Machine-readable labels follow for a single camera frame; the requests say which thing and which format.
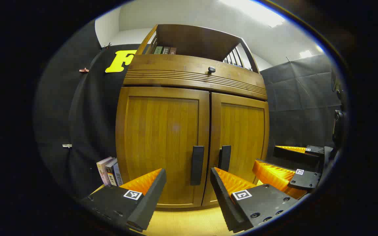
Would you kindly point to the black round drawer knob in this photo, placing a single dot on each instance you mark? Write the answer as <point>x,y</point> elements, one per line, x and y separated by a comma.
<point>211,69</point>

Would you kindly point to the small ceiling light panel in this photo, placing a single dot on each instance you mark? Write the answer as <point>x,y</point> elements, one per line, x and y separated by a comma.
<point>305,54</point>

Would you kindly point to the black yellow book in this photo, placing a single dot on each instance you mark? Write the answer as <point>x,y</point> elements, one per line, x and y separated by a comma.
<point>111,173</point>

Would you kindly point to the wooden ribbed cabinet drawer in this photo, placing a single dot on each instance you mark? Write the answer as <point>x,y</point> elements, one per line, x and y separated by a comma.
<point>176,68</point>

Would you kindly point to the wooden double-door shoe cabinet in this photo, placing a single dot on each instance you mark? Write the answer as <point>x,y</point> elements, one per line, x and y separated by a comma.
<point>192,42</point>

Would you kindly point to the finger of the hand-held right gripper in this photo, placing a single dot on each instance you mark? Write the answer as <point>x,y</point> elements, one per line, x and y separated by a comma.
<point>307,180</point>
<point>294,155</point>

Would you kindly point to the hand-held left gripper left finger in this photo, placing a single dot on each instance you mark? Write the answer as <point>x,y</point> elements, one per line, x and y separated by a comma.
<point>149,203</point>

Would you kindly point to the small metal clip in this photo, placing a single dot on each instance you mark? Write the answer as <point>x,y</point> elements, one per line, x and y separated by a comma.
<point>106,46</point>

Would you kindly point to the red clip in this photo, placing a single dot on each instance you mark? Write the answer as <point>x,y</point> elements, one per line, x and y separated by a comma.
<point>84,70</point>

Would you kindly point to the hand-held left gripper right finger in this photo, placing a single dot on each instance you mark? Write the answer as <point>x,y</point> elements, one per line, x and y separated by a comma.
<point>223,200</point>

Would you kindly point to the grey blue book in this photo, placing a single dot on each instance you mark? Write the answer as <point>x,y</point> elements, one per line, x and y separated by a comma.
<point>118,175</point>

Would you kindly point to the wooden cabinet door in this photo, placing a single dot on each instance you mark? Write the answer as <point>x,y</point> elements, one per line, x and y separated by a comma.
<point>241,131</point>
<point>156,137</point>

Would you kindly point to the brown book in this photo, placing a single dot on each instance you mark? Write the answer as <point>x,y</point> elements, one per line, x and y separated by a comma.
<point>173,50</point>

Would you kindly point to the dark book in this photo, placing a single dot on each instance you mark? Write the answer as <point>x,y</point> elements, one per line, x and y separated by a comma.
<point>165,50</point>

